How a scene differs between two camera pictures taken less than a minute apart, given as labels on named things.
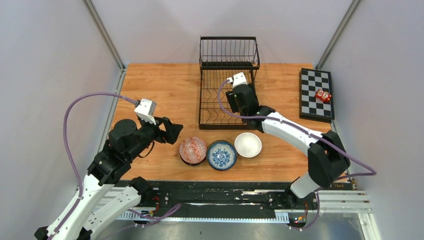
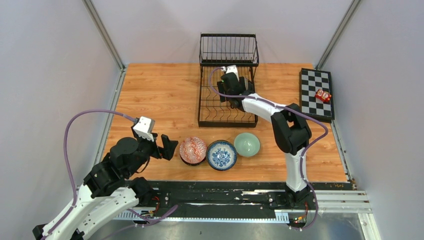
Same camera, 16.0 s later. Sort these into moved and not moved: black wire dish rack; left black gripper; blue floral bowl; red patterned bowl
Moved: left black gripper
Not moved: blue floral bowl; black wire dish rack; red patterned bowl
